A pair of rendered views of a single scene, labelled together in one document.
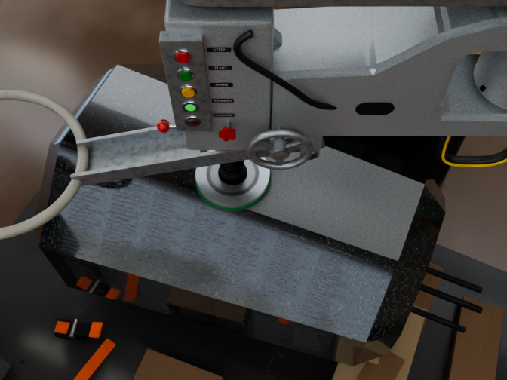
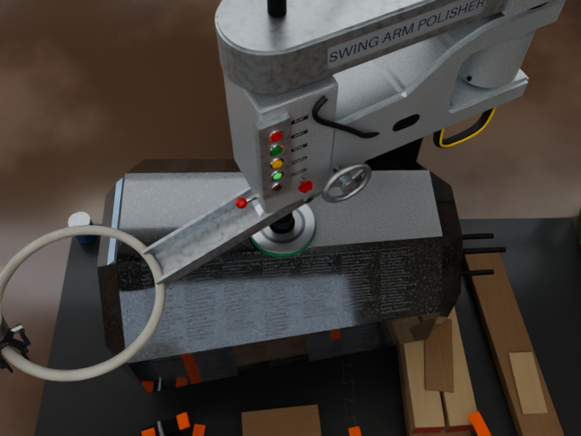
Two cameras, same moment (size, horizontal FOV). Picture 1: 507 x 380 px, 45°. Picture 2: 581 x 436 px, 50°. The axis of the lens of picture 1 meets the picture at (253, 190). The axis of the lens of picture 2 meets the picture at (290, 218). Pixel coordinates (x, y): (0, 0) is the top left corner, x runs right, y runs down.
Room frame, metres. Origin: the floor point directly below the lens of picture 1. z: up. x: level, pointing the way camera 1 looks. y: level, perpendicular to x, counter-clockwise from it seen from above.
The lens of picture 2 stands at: (0.00, 0.50, 2.59)
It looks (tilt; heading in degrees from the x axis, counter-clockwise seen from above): 59 degrees down; 333
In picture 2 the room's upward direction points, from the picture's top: straight up
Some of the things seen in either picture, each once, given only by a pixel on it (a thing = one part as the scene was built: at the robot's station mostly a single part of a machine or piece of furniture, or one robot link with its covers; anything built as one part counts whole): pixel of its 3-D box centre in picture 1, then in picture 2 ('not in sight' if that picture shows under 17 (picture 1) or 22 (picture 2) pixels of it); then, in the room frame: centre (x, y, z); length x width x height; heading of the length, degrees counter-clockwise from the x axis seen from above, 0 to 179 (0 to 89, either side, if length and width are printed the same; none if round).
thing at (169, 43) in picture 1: (188, 85); (273, 158); (0.81, 0.13, 1.39); 0.08 x 0.03 x 0.28; 89
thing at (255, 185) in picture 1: (232, 174); (282, 223); (0.93, 0.06, 0.87); 0.21 x 0.21 x 0.01
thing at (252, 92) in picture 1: (262, 60); (307, 118); (0.92, -0.02, 1.34); 0.36 x 0.22 x 0.45; 89
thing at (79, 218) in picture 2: not in sight; (82, 227); (1.75, 0.69, 0.08); 0.10 x 0.10 x 0.13
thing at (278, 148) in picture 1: (279, 137); (340, 173); (0.80, -0.06, 1.22); 0.15 x 0.10 x 0.15; 89
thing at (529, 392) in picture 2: not in sight; (526, 382); (0.22, -0.69, 0.08); 0.25 x 0.10 x 0.01; 155
